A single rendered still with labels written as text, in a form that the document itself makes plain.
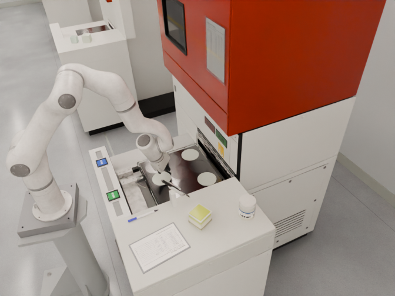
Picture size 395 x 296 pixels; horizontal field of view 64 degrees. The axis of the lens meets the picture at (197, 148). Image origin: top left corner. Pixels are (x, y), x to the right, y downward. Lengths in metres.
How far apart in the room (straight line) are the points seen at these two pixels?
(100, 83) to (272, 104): 0.72
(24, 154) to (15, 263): 1.50
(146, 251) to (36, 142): 0.61
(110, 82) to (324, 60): 0.90
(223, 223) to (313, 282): 1.17
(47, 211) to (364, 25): 1.66
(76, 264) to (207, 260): 0.95
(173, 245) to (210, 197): 0.30
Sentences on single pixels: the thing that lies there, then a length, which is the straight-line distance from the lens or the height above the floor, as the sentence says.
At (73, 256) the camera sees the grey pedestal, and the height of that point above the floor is 0.53.
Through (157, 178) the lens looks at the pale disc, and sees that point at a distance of 1.69.
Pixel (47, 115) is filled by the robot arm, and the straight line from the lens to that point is 1.33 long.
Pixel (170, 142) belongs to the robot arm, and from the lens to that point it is 1.44.
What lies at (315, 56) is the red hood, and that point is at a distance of 1.48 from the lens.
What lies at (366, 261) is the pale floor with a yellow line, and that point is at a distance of 2.65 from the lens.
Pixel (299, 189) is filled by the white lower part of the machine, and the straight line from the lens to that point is 2.03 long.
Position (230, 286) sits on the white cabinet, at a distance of 1.61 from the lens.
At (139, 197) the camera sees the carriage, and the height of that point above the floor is 0.88.
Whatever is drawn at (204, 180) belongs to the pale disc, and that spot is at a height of 0.90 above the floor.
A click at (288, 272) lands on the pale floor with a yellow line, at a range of 2.44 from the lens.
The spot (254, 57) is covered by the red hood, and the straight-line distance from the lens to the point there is 1.27.
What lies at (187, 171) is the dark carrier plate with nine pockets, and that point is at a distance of 1.71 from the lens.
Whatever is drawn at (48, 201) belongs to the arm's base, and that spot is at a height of 0.97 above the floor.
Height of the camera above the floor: 2.09
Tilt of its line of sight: 40 degrees down
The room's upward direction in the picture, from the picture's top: 3 degrees counter-clockwise
